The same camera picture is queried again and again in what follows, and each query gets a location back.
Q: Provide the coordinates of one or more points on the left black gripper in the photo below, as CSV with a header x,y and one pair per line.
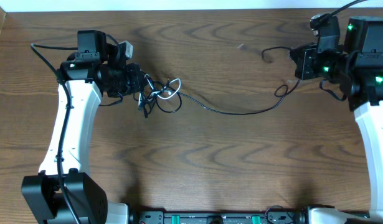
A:
x,y
137,82

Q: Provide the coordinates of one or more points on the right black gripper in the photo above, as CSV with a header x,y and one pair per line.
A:
x,y
304,61

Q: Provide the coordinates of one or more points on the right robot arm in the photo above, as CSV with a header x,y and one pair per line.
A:
x,y
357,67

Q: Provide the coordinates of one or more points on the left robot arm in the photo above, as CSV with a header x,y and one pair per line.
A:
x,y
62,191

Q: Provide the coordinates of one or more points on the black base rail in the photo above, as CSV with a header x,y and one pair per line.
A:
x,y
273,215

